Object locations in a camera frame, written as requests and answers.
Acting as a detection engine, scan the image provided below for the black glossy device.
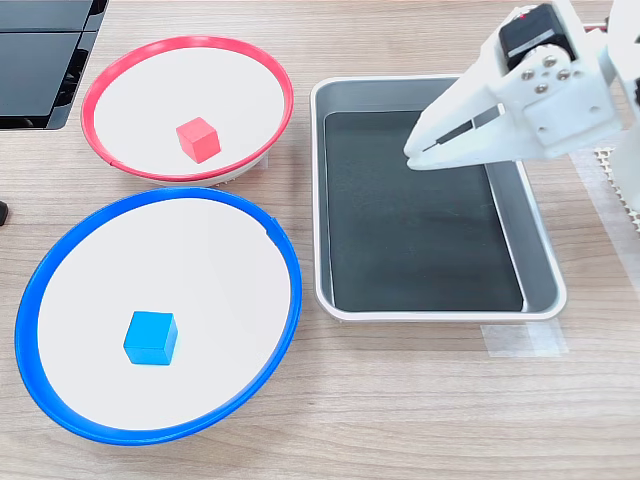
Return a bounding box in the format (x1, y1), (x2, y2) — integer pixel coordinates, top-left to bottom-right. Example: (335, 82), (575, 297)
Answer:
(0, 0), (110, 34)
(0, 30), (100, 131)

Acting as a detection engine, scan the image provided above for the red-rimmed white plate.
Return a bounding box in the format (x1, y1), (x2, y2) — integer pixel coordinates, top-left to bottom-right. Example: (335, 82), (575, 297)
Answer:
(80, 34), (295, 187)

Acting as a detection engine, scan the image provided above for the steel tray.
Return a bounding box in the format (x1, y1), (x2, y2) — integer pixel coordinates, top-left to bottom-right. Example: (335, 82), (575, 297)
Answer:
(309, 74), (569, 323)

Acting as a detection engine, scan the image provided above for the pale perforated base plate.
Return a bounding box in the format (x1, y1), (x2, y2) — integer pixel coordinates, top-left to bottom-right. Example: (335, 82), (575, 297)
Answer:
(593, 144), (640, 236)

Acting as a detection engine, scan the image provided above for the red cube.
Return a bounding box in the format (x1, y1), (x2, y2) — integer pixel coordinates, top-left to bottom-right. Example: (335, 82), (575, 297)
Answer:
(175, 116), (222, 165)

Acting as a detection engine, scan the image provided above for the blue cube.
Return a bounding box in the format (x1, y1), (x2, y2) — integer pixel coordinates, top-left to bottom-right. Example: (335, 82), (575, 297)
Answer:
(122, 310), (179, 366)

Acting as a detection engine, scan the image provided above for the blue-rimmed white plate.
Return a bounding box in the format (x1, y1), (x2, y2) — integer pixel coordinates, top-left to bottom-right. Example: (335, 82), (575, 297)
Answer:
(13, 186), (304, 447)

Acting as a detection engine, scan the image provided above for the black tray mat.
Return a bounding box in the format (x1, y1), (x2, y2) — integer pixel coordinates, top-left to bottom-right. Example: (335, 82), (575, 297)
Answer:
(323, 110), (525, 313)

